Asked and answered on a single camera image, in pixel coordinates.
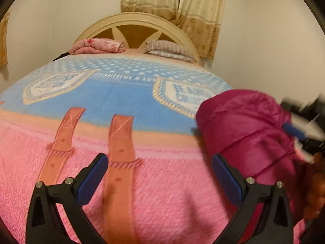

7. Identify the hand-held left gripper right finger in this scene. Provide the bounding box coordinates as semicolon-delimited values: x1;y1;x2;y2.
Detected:
212;154;294;244

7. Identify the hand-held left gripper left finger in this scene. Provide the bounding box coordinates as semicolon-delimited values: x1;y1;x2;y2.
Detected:
25;153;109;244

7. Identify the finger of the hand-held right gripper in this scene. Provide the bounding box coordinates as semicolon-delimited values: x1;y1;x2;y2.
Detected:
280;97;305;115
282;122;310;144

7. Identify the magenta quilted puffer jacket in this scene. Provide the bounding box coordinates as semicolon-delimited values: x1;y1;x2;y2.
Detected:
195;89;314;244

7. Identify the person's right hand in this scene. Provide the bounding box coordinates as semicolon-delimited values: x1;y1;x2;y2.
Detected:
303;151;325;220

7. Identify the pink and blue printed blanket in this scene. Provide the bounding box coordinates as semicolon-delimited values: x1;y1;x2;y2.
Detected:
0;48;308;244

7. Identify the beige patterned curtain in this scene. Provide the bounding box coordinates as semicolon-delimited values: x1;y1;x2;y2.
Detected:
0;13;11;69
120;0;184;21
178;0;227;60

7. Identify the folded pink floral quilt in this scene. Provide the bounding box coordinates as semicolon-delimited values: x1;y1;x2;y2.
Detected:
70;38;126;55

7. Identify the striped pillow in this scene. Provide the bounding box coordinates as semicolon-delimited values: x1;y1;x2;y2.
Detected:
143;40;197;63

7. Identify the cream wooden headboard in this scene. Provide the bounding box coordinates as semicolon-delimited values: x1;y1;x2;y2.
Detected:
72;12;202;65

